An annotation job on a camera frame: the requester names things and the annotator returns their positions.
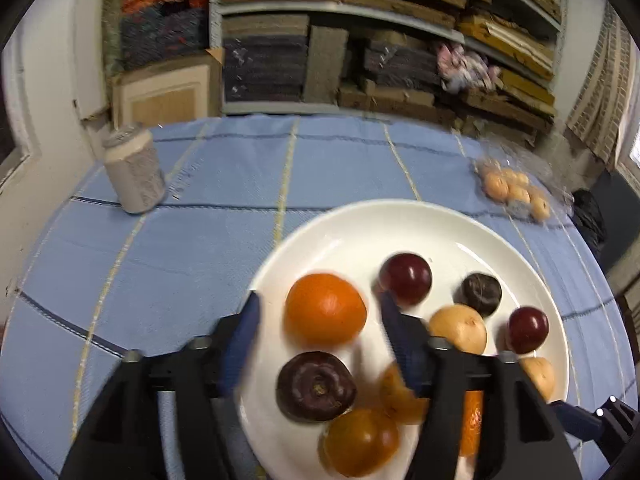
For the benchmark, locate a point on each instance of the dark purple passion fruit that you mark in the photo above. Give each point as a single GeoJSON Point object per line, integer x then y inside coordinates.
{"type": "Point", "coordinates": [316, 386]}
{"type": "Point", "coordinates": [481, 294]}

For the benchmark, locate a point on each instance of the blue checked tablecloth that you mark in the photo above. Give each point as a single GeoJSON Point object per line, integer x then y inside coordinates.
{"type": "Point", "coordinates": [175, 270]}

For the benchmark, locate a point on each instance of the window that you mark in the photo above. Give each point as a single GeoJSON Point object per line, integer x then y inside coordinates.
{"type": "Point", "coordinates": [27, 160]}

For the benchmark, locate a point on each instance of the dark red plum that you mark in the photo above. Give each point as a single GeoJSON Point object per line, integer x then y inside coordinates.
{"type": "Point", "coordinates": [405, 277]}
{"type": "Point", "coordinates": [527, 329]}

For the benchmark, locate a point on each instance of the black jacket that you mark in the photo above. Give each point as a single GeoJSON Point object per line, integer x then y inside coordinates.
{"type": "Point", "coordinates": [590, 220]}

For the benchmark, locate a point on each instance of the cluster of pale orange fruits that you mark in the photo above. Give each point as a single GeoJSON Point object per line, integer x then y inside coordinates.
{"type": "Point", "coordinates": [497, 187]}

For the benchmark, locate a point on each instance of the shelf with folded fabrics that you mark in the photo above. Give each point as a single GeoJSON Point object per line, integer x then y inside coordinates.
{"type": "Point", "coordinates": [265, 65]}

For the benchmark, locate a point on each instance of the clear plastic clamshell box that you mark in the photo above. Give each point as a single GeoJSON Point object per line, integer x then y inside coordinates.
{"type": "Point", "coordinates": [530, 170]}

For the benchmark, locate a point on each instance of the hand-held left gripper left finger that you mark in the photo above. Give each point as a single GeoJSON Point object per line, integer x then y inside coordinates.
{"type": "Point", "coordinates": [245, 340]}

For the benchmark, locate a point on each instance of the pile of patterned boxes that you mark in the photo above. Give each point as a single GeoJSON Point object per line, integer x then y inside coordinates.
{"type": "Point", "coordinates": [160, 35]}

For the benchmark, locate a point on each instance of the cardboard box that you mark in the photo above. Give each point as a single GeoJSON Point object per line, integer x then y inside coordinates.
{"type": "Point", "coordinates": [165, 100]}

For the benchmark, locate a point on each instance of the yellow tomato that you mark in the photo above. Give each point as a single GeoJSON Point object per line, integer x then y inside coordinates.
{"type": "Point", "coordinates": [397, 402]}

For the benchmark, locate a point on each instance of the pink crumpled cloth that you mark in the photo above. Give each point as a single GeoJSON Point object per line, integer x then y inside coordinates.
{"type": "Point", "coordinates": [465, 67]}

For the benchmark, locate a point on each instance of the hanging brick-pattern sheet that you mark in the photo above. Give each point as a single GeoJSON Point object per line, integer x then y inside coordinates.
{"type": "Point", "coordinates": [600, 100]}

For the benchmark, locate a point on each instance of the small tan fruit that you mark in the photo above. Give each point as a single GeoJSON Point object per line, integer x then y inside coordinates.
{"type": "Point", "coordinates": [540, 377]}

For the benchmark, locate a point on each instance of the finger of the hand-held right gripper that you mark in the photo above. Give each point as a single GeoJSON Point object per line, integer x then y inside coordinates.
{"type": "Point", "coordinates": [575, 420]}

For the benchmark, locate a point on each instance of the orange tomato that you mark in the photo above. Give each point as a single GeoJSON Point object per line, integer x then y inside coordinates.
{"type": "Point", "coordinates": [360, 442]}

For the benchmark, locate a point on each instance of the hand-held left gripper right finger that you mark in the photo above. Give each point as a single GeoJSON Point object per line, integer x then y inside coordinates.
{"type": "Point", "coordinates": [400, 340]}

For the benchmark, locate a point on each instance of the grey can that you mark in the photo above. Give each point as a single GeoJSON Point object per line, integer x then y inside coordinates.
{"type": "Point", "coordinates": [135, 175]}

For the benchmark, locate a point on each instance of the white oval plate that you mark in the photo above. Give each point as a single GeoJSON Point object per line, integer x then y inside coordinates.
{"type": "Point", "coordinates": [350, 240]}

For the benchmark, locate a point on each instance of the grey metal shelf unit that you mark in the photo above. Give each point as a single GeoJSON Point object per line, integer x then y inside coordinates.
{"type": "Point", "coordinates": [280, 8]}

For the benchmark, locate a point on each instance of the speckled tan fruit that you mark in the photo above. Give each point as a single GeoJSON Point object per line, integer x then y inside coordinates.
{"type": "Point", "coordinates": [457, 330]}

